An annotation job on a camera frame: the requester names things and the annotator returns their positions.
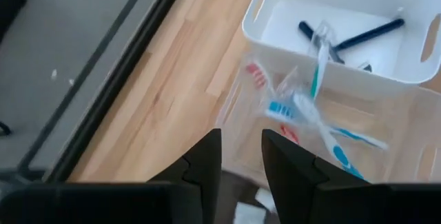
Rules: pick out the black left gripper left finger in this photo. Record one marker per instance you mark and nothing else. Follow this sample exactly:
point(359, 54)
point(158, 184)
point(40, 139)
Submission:
point(120, 203)

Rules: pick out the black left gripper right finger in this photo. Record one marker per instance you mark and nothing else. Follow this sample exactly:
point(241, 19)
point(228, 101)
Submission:
point(327, 200)

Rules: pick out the blue white toothbrush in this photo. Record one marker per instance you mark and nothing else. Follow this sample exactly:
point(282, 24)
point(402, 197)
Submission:
point(339, 153)
point(355, 136)

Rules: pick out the teal white toothbrush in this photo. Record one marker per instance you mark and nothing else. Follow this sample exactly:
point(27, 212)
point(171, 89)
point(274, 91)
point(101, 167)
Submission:
point(315, 79)

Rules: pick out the red white toothbrush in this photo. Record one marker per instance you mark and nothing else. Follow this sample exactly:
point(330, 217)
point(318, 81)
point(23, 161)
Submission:
point(256, 76)

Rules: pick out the smoky grey translucent bin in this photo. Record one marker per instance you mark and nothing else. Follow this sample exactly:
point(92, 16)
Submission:
point(231, 193)

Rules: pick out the clear plastic bin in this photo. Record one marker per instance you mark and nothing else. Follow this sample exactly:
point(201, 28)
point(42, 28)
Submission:
point(241, 124)

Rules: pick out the black equipment with red light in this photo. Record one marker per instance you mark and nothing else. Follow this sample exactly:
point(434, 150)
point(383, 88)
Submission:
point(10, 7)

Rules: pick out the black aluminium table frame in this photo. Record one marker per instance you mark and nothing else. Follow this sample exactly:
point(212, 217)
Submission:
point(120, 76)

